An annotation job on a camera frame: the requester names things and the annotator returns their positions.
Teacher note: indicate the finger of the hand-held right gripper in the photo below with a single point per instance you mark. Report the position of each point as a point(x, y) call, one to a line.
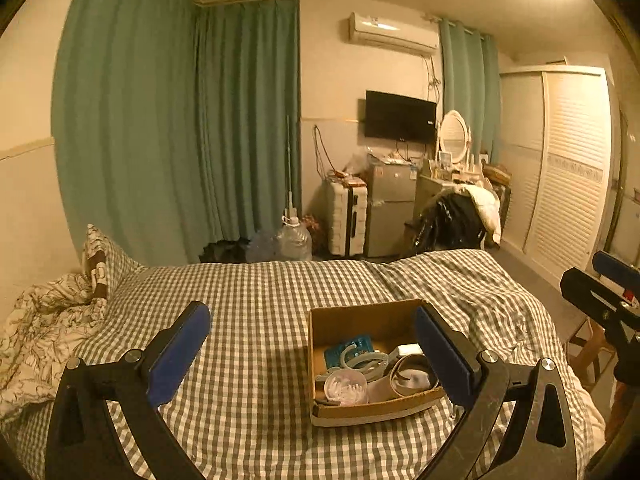
point(617, 272)
point(590, 295)

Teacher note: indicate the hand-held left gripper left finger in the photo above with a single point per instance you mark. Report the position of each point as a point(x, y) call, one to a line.
point(175, 355)

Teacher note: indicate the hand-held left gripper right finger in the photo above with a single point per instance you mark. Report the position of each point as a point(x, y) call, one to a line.
point(442, 355)

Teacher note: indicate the white plush toy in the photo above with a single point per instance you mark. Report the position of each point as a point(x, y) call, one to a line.
point(410, 351)

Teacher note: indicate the brown cardboard box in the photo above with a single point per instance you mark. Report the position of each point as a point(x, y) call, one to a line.
point(360, 322)

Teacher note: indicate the clear plastic bottle red label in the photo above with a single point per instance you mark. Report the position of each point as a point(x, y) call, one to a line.
point(345, 387)

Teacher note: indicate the blue tissue packet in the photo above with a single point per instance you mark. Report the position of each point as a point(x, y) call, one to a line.
point(334, 355)

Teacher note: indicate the wooden stool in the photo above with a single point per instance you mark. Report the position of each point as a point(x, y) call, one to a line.
point(592, 355)

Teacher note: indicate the checked bed sheet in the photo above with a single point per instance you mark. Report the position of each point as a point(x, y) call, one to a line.
point(250, 300)

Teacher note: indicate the white louvred wardrobe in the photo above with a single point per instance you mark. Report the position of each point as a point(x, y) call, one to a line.
point(565, 170)

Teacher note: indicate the brown patterned pillow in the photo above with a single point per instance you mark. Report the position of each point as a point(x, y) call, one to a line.
point(102, 260)

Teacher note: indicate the black jacket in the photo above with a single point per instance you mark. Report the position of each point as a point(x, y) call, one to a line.
point(450, 225)

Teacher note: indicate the white coat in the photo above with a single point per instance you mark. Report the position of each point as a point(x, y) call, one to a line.
point(487, 210)

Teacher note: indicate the floral white quilt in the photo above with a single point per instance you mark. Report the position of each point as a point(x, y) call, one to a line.
point(40, 320)

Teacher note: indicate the grey small fridge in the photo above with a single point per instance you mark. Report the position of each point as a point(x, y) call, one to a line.
point(390, 210)

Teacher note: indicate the clear water jug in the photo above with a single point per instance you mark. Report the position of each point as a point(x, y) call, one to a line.
point(294, 242)

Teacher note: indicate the dressing table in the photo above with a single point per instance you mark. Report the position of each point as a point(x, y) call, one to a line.
point(430, 190)

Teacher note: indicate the white suitcase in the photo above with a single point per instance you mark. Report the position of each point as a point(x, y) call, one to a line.
point(345, 220)

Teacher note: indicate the clear plastic bag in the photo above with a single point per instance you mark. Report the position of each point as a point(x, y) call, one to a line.
point(357, 161)

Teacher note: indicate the white oval mirror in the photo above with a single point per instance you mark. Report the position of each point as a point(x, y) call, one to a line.
point(454, 132)

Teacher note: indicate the thin metal pole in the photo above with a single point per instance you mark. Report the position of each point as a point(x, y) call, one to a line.
point(288, 160)

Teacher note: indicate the green curtain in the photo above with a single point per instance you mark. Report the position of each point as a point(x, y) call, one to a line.
point(250, 120)
point(130, 110)
point(467, 75)

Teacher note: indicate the white air conditioner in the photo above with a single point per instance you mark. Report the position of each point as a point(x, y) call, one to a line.
point(390, 32)

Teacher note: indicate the black wall television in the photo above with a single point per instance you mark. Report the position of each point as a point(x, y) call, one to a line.
point(400, 116)

